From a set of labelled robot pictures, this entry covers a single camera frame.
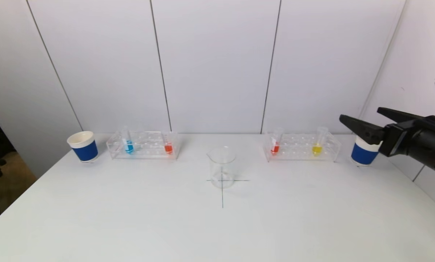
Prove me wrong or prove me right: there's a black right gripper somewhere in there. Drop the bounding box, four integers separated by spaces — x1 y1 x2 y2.
339 107 435 180

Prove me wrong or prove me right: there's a test tube with red pigment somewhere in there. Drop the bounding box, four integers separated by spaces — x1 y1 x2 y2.
270 127 284 155

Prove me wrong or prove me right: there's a test tube with yellow pigment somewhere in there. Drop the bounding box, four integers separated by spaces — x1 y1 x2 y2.
312 127 328 156

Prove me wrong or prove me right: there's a clear acrylic test tube rack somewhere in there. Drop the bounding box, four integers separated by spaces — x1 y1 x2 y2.
263 133 341 163
107 131 179 160

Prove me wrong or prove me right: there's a clear glass beaker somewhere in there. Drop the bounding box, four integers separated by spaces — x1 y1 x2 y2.
207 146 237 189

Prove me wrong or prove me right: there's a test tube with orange pigment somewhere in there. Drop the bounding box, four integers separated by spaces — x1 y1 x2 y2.
164 132 174 155

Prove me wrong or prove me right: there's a test tube with blue pigment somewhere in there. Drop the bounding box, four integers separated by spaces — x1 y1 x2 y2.
121 126 135 155

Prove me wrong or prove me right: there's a blue white paper cup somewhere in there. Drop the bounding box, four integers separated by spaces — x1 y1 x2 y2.
350 135 382 167
67 131 99 163

